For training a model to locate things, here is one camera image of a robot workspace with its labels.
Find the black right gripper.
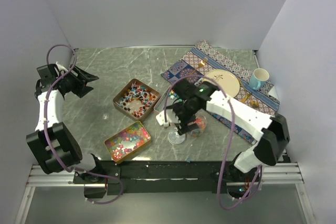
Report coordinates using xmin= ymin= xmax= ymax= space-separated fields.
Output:
xmin=167 ymin=100 xmax=201 ymax=136

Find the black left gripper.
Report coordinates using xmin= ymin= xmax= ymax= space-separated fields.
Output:
xmin=58 ymin=65 xmax=98 ymax=98

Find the clear plastic candy jar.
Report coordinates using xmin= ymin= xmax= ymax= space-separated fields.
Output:
xmin=189 ymin=114 xmax=207 ymax=137

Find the clear jar lid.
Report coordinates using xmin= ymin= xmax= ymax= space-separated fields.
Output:
xmin=167 ymin=130 xmax=186 ymax=145

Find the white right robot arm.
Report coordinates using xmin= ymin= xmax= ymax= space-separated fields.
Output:
xmin=162 ymin=79 xmax=290 ymax=182

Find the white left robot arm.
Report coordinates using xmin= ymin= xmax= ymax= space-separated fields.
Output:
xmin=26 ymin=63 xmax=104 ymax=183

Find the pink tin with star candies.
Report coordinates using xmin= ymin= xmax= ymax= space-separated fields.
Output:
xmin=154 ymin=88 xmax=181 ymax=115

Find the gold fork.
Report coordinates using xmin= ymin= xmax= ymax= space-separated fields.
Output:
xmin=193 ymin=57 xmax=208 ymax=72

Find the cream yellow plate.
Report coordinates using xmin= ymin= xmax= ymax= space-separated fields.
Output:
xmin=205 ymin=69 xmax=240 ymax=97

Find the patterned placemat cloth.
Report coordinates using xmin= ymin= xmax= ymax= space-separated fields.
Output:
xmin=160 ymin=40 xmax=281 ymax=145

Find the gold knife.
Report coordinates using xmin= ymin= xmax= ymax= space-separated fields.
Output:
xmin=238 ymin=78 xmax=251 ymax=103

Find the gold tin with lollipops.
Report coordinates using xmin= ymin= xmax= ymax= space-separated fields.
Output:
xmin=113 ymin=79 xmax=161 ymax=123

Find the light blue mug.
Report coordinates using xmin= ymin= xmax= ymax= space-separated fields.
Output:
xmin=249 ymin=68 xmax=270 ymax=90

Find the gold tin with gummy stars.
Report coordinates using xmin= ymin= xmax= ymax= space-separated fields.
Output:
xmin=104 ymin=121 xmax=152 ymax=164

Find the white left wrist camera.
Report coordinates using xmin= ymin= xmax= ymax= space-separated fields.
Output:
xmin=56 ymin=62 xmax=68 ymax=76

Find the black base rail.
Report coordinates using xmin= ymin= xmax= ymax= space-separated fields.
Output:
xmin=72 ymin=155 xmax=292 ymax=201

